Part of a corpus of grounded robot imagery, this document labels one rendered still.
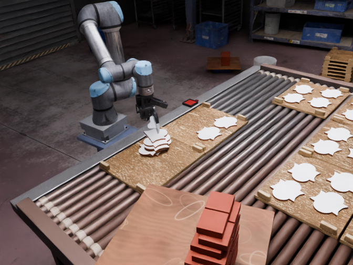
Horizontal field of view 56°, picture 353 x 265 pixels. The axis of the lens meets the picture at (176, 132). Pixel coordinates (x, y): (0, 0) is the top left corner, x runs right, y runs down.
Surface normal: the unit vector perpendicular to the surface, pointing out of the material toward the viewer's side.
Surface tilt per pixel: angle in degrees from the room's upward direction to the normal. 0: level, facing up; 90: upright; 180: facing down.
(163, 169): 0
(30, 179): 0
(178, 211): 0
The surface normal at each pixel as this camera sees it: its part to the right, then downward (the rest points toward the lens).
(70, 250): -0.05, -0.85
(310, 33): -0.46, 0.49
